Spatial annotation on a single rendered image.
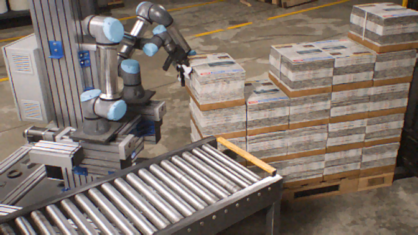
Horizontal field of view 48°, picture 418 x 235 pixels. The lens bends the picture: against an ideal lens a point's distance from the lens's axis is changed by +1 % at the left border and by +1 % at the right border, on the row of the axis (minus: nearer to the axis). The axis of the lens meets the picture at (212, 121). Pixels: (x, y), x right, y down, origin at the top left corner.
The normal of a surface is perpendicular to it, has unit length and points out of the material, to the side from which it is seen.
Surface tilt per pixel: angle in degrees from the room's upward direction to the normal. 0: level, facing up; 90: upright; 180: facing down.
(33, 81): 90
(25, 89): 90
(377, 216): 0
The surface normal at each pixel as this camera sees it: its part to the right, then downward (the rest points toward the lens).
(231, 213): 0.61, 0.35
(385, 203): -0.02, -0.89
